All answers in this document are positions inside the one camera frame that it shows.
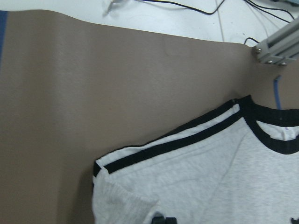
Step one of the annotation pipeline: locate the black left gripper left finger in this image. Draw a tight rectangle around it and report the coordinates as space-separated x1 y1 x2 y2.
152 216 164 224

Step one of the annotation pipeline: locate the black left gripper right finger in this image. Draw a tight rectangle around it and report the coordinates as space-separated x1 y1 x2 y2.
165 217 177 224

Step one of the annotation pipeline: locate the aluminium frame post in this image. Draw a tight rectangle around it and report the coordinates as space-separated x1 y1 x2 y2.
254 18 299 66

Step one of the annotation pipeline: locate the grey t-shirt with cartoon print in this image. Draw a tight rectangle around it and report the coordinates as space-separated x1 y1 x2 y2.
92 96 299 224

